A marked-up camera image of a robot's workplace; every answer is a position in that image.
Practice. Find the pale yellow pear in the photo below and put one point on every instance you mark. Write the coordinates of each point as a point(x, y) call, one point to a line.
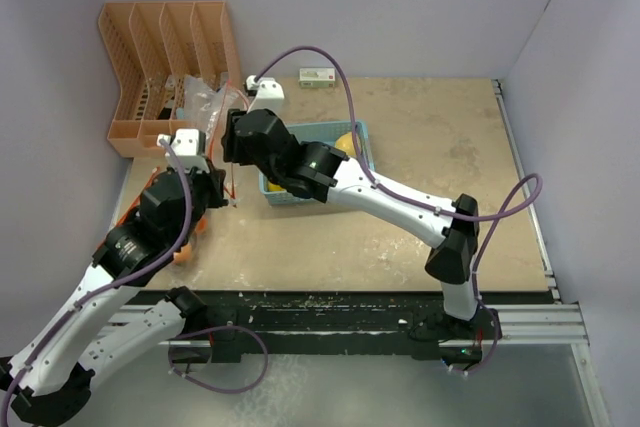
point(346, 144)

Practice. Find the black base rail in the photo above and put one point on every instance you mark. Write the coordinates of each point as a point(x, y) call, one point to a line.
point(410, 324)

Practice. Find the small yellow pear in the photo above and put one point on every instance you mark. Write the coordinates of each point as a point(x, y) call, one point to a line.
point(272, 187)

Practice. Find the blue plastic basket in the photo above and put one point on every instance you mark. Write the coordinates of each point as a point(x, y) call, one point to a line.
point(328, 132)

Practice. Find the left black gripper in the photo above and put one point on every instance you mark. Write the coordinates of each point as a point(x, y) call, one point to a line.
point(215, 187)

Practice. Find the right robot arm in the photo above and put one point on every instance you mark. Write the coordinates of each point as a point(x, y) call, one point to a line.
point(315, 170)

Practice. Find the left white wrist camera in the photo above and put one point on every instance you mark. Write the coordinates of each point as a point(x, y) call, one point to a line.
point(188, 146)

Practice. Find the black white packet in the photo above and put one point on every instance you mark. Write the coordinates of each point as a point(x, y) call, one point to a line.
point(169, 109)

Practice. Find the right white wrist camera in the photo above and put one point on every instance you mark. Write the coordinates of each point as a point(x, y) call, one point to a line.
point(266, 93)

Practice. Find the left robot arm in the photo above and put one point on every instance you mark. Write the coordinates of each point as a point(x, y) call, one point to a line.
point(51, 379)

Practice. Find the orange plastic file organizer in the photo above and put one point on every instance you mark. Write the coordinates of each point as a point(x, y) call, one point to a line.
point(153, 46)

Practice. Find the small white green box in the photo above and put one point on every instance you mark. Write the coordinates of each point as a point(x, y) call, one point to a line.
point(317, 78)

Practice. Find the clear zip bag orange zipper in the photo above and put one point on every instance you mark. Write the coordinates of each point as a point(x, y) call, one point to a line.
point(124, 250)

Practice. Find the red yellow peach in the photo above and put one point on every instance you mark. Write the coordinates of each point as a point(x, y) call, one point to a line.
point(183, 255)

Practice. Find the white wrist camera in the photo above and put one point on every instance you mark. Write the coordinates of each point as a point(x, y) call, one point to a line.
point(188, 146)
point(266, 93)

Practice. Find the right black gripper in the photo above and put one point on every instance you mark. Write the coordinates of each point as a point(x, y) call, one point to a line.
point(229, 138)

